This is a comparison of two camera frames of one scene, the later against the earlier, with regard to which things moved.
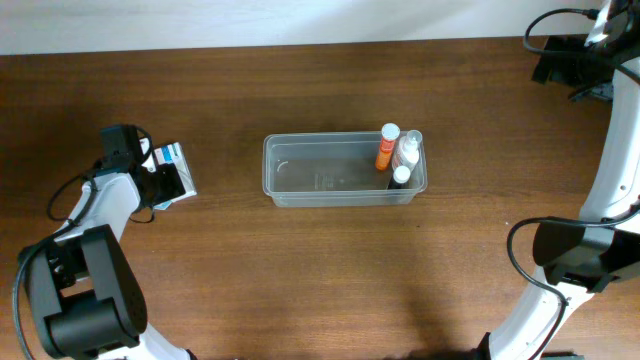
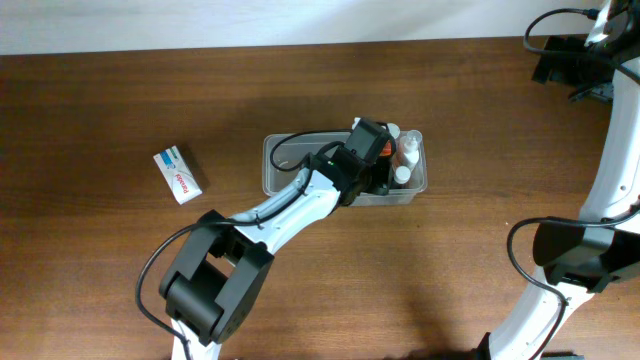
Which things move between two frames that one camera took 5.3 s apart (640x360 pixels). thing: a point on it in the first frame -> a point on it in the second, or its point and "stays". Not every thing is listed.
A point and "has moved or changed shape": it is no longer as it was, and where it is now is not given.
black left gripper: [172, 183] -> [385, 180]
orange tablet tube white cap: [390, 133] stays
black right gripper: [562, 72] stays
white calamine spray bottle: [406, 153] stays
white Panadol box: [173, 154] has moved or changed shape
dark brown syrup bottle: [400, 179] stays
